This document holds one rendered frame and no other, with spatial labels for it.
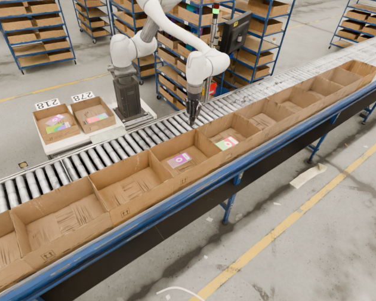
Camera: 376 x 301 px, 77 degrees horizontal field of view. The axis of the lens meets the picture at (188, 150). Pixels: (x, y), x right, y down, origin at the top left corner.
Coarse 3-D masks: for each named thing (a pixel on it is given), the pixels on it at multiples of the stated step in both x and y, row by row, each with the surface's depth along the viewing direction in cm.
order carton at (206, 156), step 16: (160, 144) 157; (176, 144) 167; (192, 144) 179; (208, 144) 164; (160, 160) 167; (192, 160) 169; (208, 160) 149; (176, 176) 138; (192, 176) 149; (176, 192) 149
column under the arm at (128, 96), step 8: (120, 88) 201; (128, 88) 205; (136, 88) 209; (120, 96) 208; (128, 96) 209; (136, 96) 214; (120, 104) 217; (128, 104) 214; (136, 104) 219; (120, 112) 228; (128, 112) 220; (136, 112) 225; (144, 112) 230; (128, 120) 220
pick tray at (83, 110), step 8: (72, 104) 221; (80, 104) 225; (88, 104) 230; (96, 104) 235; (104, 104) 225; (80, 112) 226; (88, 112) 226; (96, 112) 227; (104, 112) 228; (112, 112) 213; (80, 120) 217; (104, 120) 207; (112, 120) 212; (88, 128) 203; (96, 128) 207
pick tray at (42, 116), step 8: (64, 104) 220; (32, 112) 208; (40, 112) 212; (48, 112) 216; (56, 112) 220; (64, 112) 225; (40, 120) 215; (48, 120) 215; (64, 120) 216; (72, 120) 217; (40, 128) 206; (64, 128) 194; (72, 128) 198; (48, 136) 190; (56, 136) 194; (64, 136) 198; (72, 136) 202; (48, 144) 194
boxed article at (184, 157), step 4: (176, 156) 169; (180, 156) 169; (184, 156) 169; (188, 156) 169; (172, 160) 166; (176, 160) 166; (180, 160) 167; (184, 160) 167; (188, 160) 167; (172, 164) 163; (176, 164) 163; (180, 164) 165
